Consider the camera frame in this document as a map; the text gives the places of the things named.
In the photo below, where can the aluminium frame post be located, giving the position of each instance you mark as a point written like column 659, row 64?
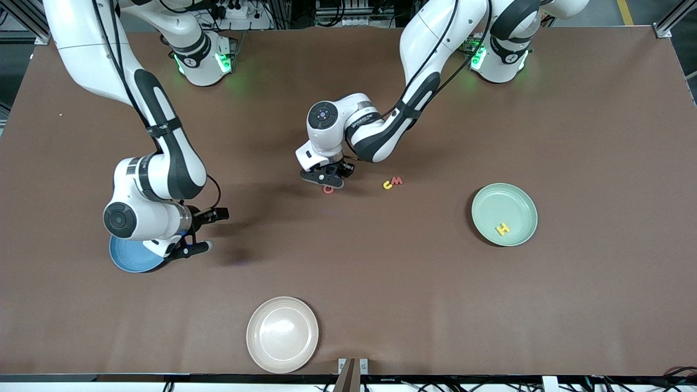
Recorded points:
column 41, row 38
column 663, row 31

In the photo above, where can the metal mounting bracket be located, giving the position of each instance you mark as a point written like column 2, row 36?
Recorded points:
column 364, row 366

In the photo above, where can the pale green plate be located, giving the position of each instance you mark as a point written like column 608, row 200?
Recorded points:
column 517, row 207

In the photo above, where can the brown table cover sheet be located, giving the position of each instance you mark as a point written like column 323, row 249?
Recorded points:
column 348, row 283

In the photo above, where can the white power strip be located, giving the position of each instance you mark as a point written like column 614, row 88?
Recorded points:
column 245, row 13

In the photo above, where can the beige plate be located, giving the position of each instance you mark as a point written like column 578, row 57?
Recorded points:
column 282, row 335

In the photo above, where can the yellow capital letter H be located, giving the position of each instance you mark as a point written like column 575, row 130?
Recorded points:
column 502, row 229

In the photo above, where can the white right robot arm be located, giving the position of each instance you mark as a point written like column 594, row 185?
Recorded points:
column 163, row 174

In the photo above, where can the blue plate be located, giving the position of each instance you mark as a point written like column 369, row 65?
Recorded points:
column 130, row 258

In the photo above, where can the red lowercase letter w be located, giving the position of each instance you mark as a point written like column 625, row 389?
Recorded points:
column 397, row 181

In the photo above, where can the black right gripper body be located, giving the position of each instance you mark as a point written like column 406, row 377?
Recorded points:
column 202, row 216

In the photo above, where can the brown camera stand pole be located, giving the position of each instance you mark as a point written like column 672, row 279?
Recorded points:
column 346, row 381

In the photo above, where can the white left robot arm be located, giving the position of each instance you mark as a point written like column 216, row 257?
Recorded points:
column 375, row 136

